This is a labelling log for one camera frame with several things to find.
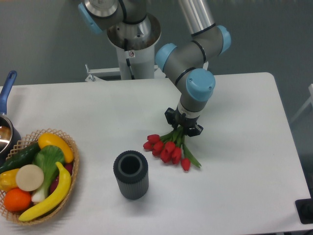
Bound orange fruit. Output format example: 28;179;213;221
3;188;31;212

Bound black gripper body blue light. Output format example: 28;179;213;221
174;109;199;128

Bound dark grey ribbed vase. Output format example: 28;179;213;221
113;150;149;200

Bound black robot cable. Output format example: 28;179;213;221
123;38;135;80

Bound yellow bell pepper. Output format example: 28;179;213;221
0;168;20;191

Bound green bok choy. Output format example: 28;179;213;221
31;145;65;204

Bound black device at edge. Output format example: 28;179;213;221
295;198;313;224

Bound blue handled saucepan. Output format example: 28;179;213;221
0;70;21;166

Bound green cucumber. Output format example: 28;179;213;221
0;142;41;173

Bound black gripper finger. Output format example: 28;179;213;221
186;124;203;137
164;107;178;129

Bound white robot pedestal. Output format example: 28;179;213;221
85;43;166;82

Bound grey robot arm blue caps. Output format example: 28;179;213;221
78;0;231;137

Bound dark red vegetable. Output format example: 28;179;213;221
49;163;73;195

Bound white frame at right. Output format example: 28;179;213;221
290;84;313;125

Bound yellow banana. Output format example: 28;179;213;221
18;162;71;222

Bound red tulip bouquet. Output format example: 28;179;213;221
143;126;201;172

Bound woven wicker basket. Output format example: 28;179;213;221
0;128;79;226

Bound beige round disc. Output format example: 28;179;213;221
15;164;44;191

